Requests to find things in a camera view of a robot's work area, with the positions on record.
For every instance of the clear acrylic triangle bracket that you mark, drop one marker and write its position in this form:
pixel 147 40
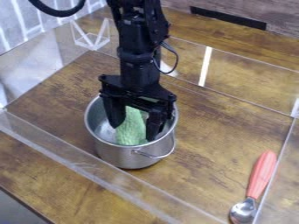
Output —
pixel 87 39

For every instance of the clear acrylic enclosure wall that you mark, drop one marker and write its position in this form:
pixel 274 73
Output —
pixel 234 115

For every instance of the black wall strip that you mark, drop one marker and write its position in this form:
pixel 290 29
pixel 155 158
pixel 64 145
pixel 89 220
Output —
pixel 228 18

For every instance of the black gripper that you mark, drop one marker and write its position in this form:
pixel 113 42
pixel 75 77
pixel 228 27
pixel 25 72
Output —
pixel 136 89

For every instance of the silver metal pot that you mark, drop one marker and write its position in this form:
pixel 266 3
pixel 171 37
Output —
pixel 127 156

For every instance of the red handled metal spoon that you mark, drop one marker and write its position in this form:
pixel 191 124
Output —
pixel 243 212

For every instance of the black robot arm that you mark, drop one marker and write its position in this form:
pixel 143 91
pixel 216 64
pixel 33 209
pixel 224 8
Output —
pixel 141 27

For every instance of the green bumpy toy vegetable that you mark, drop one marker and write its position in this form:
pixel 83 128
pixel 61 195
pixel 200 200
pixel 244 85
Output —
pixel 131 131

